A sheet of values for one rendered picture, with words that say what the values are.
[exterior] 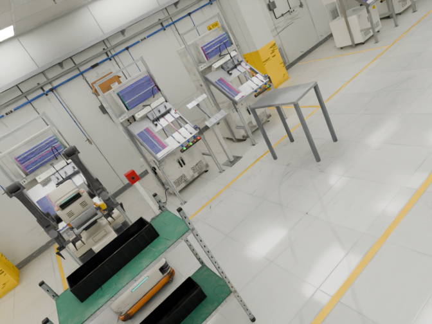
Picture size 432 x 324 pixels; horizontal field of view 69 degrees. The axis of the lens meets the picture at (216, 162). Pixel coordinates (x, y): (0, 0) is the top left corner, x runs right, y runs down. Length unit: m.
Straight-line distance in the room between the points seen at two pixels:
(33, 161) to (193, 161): 2.06
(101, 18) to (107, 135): 1.98
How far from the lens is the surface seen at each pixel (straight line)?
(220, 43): 5.16
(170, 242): 1.97
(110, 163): 5.97
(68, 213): 2.83
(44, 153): 4.29
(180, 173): 4.61
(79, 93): 5.84
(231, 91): 4.79
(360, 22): 7.43
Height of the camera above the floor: 1.95
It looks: 23 degrees down
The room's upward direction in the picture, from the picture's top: 29 degrees counter-clockwise
